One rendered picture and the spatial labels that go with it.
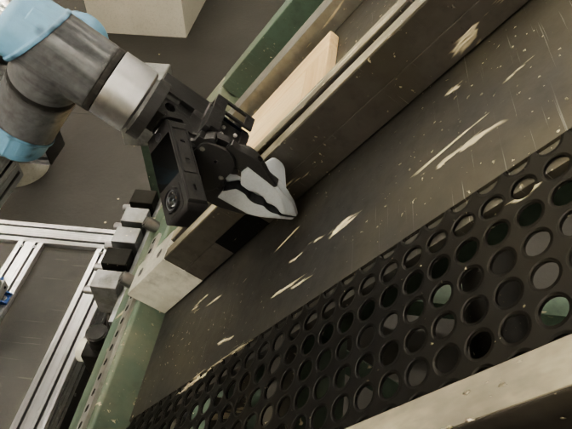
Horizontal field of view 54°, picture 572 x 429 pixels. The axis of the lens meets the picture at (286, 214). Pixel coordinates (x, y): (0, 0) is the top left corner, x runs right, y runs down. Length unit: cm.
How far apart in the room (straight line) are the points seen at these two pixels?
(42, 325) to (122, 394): 103
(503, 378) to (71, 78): 48
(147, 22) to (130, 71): 310
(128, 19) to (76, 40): 313
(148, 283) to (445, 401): 70
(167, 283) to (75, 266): 114
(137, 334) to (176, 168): 42
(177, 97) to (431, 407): 47
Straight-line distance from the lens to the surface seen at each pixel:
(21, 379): 182
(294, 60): 108
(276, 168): 67
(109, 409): 89
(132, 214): 132
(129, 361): 92
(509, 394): 25
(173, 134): 60
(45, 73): 62
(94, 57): 61
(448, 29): 59
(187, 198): 56
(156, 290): 93
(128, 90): 60
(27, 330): 191
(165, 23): 367
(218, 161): 62
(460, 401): 27
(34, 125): 67
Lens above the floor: 166
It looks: 45 degrees down
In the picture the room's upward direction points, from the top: straight up
